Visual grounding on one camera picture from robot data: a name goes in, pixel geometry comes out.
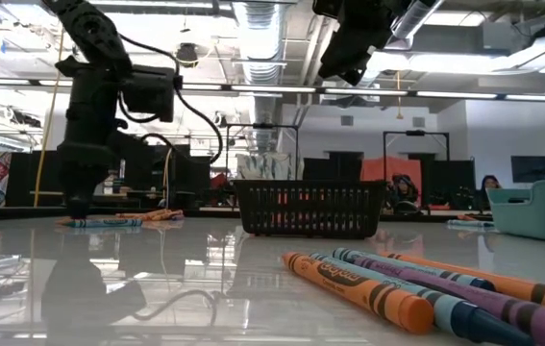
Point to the black partition panel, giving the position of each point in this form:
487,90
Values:
450,182
329,168

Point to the grey wall vent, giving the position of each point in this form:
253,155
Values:
346,120
418,121

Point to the long ceiling light strip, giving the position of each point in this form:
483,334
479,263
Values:
272,89

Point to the blue crayon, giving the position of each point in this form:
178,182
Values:
108,223
469,223
421,269
450,312

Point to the white patterned cloth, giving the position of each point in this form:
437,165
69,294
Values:
267,165

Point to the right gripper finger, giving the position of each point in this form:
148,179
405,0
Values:
337,57
361,60

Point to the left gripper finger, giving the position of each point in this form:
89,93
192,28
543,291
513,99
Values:
75,192
91,185

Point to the black partition wall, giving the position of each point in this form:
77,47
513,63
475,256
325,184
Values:
156,178
27,178

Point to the person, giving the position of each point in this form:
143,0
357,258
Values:
403,190
489,182

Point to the teal plastic bin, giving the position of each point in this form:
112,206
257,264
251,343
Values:
541,216

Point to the black metal frame stand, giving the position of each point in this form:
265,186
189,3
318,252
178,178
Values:
415,132
262,125

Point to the silver ventilation duct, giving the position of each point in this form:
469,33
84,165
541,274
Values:
421,12
260,48

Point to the purple crayon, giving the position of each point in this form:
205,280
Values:
179,217
493,303

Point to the orange partition cloth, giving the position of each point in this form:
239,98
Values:
378,168

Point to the black computer monitor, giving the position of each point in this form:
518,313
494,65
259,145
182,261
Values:
534,168

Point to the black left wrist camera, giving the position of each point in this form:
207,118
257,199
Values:
149,93

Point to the black slotted plastic basket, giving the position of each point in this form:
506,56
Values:
310,185

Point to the black overhead camera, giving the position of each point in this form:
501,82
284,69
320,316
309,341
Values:
187,54

